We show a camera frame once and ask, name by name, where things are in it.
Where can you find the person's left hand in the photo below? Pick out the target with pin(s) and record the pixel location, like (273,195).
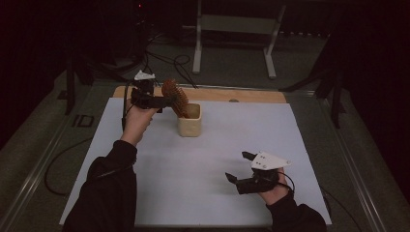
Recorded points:
(137,124)

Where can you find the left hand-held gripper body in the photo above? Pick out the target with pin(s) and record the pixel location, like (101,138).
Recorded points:
(143,93)

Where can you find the beige square container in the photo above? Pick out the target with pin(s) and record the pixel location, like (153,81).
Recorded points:
(190,125)

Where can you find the person's right hand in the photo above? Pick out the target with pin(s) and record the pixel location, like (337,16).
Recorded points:
(275,193)

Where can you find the black stand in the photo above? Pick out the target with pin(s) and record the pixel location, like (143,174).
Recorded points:
(335,96)
(70,87)

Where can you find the white table mat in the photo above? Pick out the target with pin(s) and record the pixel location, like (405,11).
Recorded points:
(199,167)

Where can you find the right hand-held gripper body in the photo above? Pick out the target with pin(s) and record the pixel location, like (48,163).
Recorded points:
(262,175)

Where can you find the white metal stand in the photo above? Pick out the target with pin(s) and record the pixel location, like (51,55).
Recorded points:
(197,48)

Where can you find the wooden paddle hairbrush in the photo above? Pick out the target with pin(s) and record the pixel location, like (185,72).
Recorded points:
(175,96)

